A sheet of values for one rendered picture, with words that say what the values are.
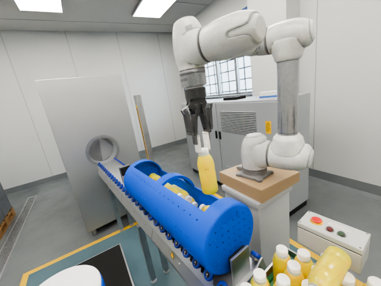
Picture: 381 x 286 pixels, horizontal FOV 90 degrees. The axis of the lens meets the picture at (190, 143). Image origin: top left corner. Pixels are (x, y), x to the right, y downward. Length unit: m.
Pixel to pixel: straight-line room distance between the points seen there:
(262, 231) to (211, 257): 0.60
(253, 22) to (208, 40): 0.12
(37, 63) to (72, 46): 0.85
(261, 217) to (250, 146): 0.42
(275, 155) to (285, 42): 0.56
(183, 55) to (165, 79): 5.51
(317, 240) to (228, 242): 0.33
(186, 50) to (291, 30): 0.57
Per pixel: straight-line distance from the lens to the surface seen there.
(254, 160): 1.21
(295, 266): 0.80
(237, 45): 0.57
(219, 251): 0.81
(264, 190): 1.17
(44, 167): 5.81
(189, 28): 0.67
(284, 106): 1.10
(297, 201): 2.81
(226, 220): 0.77
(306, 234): 0.94
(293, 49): 1.07
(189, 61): 0.65
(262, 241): 1.38
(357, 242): 0.91
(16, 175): 5.93
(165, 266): 2.19
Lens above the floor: 1.66
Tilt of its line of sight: 15 degrees down
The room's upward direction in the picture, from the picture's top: 9 degrees counter-clockwise
